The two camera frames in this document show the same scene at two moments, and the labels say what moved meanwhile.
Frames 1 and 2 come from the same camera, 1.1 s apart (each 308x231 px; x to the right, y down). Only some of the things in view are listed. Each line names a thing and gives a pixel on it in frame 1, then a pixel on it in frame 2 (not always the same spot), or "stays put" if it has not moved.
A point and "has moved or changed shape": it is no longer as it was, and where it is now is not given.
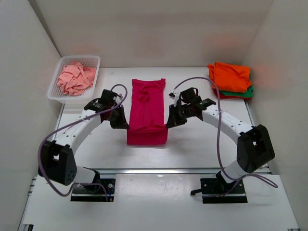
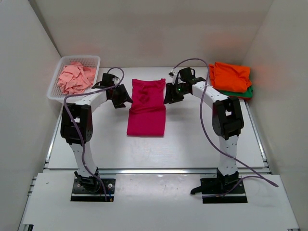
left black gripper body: [117, 117] → [119, 97]
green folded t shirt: [249, 93] stays put
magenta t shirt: [147, 126] has moved or changed shape
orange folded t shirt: [229, 77] stays put
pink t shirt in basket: [74, 78] stays put
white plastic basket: [74, 80] stays put
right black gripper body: [180, 113] → [176, 92]
